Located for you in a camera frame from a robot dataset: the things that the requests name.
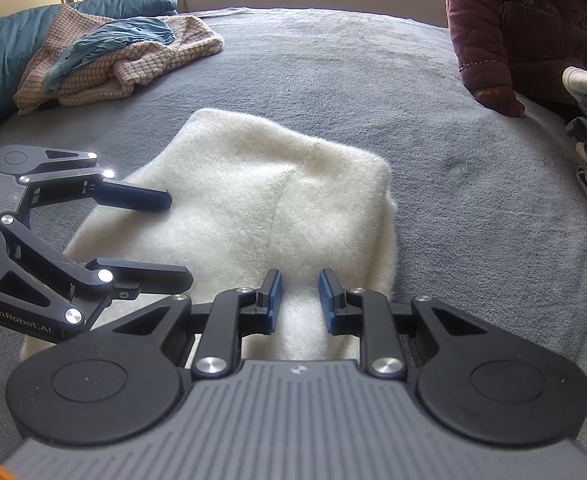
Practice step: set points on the teal blue cloth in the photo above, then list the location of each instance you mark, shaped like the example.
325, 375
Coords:
113, 40

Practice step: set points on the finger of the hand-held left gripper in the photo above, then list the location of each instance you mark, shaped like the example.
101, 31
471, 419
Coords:
143, 199
148, 277

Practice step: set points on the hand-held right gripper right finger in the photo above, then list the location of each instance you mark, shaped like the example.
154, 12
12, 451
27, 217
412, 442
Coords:
326, 300

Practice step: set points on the cream fleece garment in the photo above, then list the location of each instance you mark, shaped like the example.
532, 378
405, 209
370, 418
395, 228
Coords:
253, 210

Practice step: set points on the teal pillow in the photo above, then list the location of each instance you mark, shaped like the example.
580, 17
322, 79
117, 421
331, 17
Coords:
3, 45

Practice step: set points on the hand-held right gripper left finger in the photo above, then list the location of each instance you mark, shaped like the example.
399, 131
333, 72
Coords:
275, 300

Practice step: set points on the grey bed blanket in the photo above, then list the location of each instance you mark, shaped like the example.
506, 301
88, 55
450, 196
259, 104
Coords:
373, 100

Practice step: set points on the pink knit sweater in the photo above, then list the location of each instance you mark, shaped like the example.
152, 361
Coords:
193, 35

